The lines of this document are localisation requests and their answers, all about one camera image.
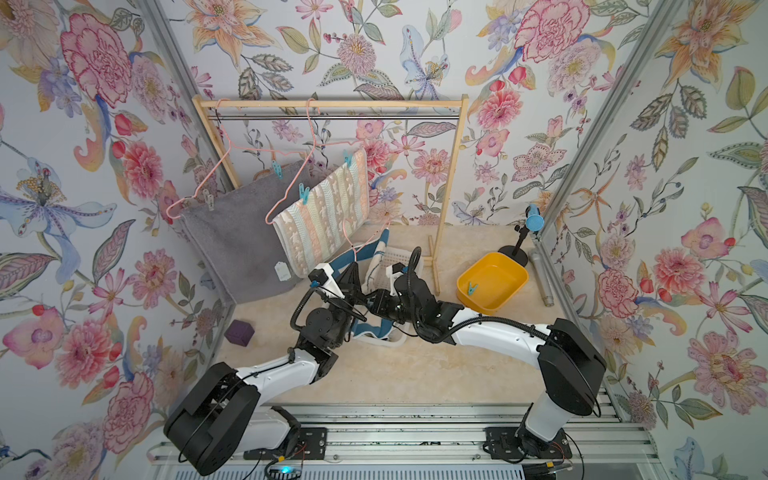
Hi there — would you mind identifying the white perforated plastic basket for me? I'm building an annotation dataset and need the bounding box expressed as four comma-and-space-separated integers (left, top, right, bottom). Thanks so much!
360, 246, 413, 348

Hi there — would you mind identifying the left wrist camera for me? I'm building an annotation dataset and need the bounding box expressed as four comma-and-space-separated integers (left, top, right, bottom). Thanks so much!
308, 263, 345, 303

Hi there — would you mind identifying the teal clothespin on striped towel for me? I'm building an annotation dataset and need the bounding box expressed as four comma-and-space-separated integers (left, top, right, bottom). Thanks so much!
299, 183, 311, 205

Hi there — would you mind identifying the teal clothespin on grey towel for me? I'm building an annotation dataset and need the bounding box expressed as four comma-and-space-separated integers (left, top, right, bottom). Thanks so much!
272, 160, 283, 179

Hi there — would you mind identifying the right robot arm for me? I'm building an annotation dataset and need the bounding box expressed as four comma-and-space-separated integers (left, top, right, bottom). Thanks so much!
365, 248, 606, 463

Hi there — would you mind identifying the silver metal cylinder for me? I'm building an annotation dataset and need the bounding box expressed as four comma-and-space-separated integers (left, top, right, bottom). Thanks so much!
529, 249, 554, 307

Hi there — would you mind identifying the cream blue cartoon towel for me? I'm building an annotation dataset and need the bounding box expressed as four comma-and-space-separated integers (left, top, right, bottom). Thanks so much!
330, 228, 403, 347

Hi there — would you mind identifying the purple cube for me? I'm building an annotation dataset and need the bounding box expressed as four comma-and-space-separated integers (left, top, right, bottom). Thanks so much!
224, 319, 255, 347

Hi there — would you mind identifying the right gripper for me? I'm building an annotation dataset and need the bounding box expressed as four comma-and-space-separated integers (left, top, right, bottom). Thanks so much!
361, 289, 427, 330

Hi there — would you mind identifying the pastel striped bunny towel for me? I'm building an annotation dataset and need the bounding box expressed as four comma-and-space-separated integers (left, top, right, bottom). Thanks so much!
272, 149, 370, 278

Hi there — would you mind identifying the black stand blue knob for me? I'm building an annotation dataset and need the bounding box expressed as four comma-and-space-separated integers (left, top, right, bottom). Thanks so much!
498, 204, 545, 267

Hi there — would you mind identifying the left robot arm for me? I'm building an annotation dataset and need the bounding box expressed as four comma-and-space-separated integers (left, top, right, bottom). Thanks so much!
164, 262, 364, 476

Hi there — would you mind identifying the pink wire hanger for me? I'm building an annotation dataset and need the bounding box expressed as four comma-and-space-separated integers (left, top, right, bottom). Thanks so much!
165, 95, 297, 220
339, 215, 385, 259
265, 97, 362, 225

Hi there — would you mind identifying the grey terry towel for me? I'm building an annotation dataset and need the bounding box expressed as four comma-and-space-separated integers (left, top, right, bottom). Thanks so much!
180, 161, 319, 305

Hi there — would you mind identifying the metal linear rail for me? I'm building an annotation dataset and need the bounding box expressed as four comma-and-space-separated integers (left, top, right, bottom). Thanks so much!
146, 403, 667, 480

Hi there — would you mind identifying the wooden clothes rack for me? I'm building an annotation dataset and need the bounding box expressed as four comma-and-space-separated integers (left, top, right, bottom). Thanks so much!
191, 94, 470, 296

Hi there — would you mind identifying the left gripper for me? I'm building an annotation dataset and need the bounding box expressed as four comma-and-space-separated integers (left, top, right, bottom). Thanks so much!
325, 264, 366, 349

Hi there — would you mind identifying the yellow plastic bin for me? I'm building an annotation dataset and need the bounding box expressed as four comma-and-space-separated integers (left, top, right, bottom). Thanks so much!
456, 252, 529, 315

